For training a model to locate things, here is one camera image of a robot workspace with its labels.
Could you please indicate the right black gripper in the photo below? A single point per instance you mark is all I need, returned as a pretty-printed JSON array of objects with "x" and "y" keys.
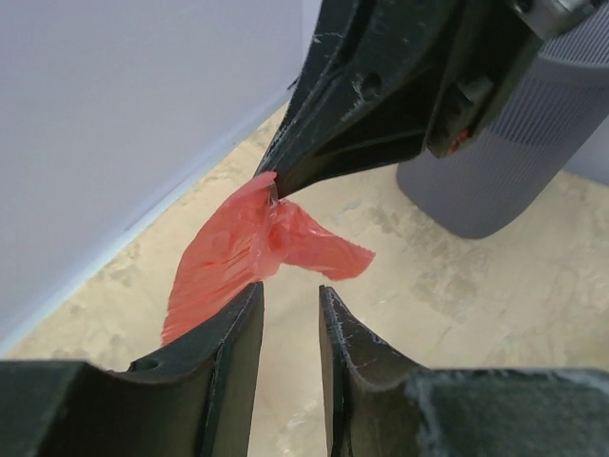
[{"x": 385, "y": 80}]

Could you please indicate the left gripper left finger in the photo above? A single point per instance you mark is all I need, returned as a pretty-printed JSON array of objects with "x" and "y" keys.
[{"x": 192, "y": 397}]

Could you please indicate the red plastic trash bag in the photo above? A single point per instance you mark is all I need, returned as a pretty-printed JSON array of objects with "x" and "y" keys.
[{"x": 248, "y": 237}]

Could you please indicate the grey mesh trash bin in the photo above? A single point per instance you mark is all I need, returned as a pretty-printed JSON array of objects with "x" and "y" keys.
[{"x": 557, "y": 106}]

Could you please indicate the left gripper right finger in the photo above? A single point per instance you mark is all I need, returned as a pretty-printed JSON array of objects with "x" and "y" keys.
[{"x": 378, "y": 402}]

